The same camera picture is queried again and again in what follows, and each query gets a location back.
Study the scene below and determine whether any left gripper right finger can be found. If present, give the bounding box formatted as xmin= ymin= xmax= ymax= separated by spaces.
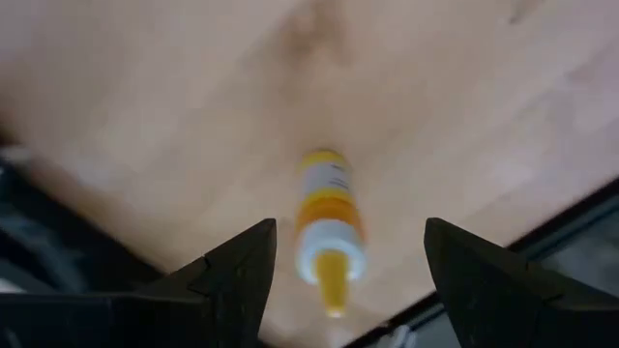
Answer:
xmin=424 ymin=217 xmax=619 ymax=348

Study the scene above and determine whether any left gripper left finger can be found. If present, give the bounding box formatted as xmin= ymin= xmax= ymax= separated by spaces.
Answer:
xmin=137 ymin=217 xmax=278 ymax=348

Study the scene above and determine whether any yellow food coloring bottle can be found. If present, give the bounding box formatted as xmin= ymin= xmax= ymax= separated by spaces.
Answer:
xmin=293 ymin=148 xmax=368 ymax=319

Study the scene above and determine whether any silver metal bracket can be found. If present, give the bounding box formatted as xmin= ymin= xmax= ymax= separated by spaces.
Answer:
xmin=386 ymin=323 xmax=418 ymax=348

